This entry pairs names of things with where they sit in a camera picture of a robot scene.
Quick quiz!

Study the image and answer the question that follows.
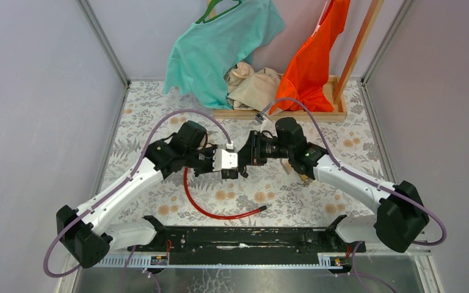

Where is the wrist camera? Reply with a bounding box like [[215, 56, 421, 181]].
[[213, 143, 238, 172], [254, 113, 274, 132]]

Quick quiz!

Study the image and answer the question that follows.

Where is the beige cloth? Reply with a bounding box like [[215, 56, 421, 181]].
[[224, 61, 283, 111]]

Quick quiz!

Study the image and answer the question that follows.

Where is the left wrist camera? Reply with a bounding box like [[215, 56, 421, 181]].
[[213, 143, 238, 172]]

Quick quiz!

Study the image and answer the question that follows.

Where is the black padlock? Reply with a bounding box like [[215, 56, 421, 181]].
[[220, 169, 239, 179]]

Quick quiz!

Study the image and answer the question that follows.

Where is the red cable lock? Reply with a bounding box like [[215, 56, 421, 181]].
[[183, 168, 271, 221]]

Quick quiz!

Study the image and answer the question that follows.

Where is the green hanger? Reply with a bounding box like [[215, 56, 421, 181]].
[[195, 0, 243, 24]]

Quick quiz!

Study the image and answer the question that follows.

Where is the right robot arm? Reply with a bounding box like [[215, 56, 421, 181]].
[[238, 117, 429, 253]]

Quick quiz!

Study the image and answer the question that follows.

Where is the teal t-shirt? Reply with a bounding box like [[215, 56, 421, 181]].
[[164, 1, 285, 109]]

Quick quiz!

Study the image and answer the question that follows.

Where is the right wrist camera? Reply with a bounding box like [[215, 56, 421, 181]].
[[254, 113, 274, 132]]

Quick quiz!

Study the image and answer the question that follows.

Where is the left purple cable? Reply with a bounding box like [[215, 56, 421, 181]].
[[42, 108, 235, 293]]

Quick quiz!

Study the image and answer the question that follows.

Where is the wooden rack pole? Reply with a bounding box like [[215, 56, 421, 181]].
[[332, 0, 384, 105]]

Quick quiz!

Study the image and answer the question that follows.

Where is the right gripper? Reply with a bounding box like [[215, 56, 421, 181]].
[[237, 130, 293, 166]]

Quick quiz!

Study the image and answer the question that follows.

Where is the orange t-shirt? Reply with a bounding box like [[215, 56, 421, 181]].
[[275, 0, 351, 112]]

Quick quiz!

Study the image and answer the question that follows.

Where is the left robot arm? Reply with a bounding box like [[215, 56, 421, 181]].
[[56, 121, 239, 268]]

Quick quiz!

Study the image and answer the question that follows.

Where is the wooden rack base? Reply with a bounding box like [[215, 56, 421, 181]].
[[213, 75, 349, 123]]

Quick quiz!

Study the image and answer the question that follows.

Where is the brass padlock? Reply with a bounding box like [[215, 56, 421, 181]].
[[281, 158, 315, 187]]

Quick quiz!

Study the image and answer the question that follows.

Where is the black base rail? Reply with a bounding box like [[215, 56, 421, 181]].
[[136, 226, 366, 266]]

